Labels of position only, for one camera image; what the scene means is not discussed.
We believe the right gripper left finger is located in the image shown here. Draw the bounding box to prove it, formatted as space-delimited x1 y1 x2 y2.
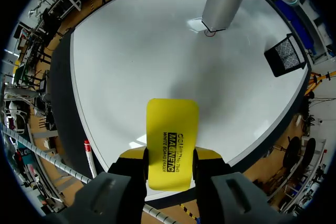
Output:
44 147 148 224

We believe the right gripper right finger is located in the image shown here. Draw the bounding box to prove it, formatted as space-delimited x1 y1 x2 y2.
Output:
193 147 295 224

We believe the yellow whiteboard eraser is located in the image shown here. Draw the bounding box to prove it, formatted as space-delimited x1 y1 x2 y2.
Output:
145 98 200 191

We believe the large whiteboard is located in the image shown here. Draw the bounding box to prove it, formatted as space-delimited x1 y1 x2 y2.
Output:
70 0 312 204

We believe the white marker with red cap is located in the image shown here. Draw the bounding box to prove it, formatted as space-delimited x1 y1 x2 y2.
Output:
83 139 98 179

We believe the black mesh cup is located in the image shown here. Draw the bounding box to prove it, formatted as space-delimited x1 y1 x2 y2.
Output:
264 33 308 78

